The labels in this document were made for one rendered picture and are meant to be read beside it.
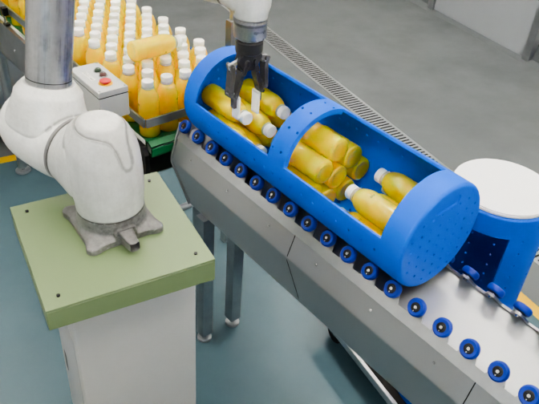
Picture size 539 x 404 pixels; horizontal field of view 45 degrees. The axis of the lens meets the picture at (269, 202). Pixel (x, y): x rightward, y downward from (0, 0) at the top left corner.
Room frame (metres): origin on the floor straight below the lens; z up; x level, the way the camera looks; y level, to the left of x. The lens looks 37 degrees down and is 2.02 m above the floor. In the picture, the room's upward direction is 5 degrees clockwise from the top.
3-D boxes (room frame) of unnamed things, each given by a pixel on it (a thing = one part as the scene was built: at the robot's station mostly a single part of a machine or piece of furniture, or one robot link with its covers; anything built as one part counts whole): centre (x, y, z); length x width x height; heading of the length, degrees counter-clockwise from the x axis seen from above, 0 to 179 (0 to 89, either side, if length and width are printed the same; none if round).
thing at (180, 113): (1.92, 0.26, 0.96); 0.40 x 0.01 x 0.03; 132
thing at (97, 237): (1.15, 0.35, 1.09); 0.22 x 0.18 x 0.06; 36
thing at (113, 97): (1.82, 0.56, 1.05); 0.20 x 0.10 x 0.10; 42
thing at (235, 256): (1.85, 0.11, 0.31); 0.06 x 0.06 x 0.63; 42
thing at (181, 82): (1.93, 0.31, 0.99); 0.07 x 0.07 x 0.19
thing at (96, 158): (1.17, 0.37, 1.23); 0.18 x 0.16 x 0.22; 56
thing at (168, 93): (1.88, 0.36, 0.99); 0.07 x 0.07 x 0.19
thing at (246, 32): (1.63, 0.09, 1.37); 0.09 x 0.09 x 0.06
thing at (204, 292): (1.76, 0.22, 0.31); 0.06 x 0.06 x 0.63; 42
